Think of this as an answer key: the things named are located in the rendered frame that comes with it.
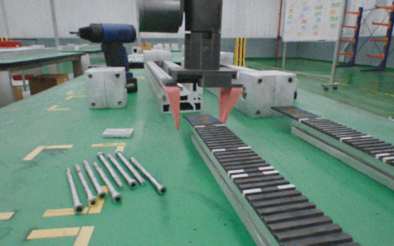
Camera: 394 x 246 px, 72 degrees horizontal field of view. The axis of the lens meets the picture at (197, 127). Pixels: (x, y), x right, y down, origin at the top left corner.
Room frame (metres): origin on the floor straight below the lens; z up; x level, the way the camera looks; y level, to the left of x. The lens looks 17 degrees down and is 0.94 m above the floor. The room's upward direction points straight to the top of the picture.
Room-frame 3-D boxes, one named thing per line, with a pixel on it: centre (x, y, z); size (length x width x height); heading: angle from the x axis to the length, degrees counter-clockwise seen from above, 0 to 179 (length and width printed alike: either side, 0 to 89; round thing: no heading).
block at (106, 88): (0.73, 0.23, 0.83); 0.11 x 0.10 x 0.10; 101
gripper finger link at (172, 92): (0.44, 0.02, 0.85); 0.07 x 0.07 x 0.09; 13
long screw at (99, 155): (0.32, 0.11, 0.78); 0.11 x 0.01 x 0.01; 32
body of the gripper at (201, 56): (0.45, -0.01, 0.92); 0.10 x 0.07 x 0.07; 103
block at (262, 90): (0.64, -0.17, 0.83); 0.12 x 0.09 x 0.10; 103
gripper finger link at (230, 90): (0.45, -0.03, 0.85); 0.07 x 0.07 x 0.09; 13
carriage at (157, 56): (1.27, 0.19, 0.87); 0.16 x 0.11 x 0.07; 13
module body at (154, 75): (1.03, 0.13, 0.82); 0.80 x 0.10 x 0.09; 13
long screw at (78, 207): (0.28, 0.14, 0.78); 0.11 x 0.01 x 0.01; 30
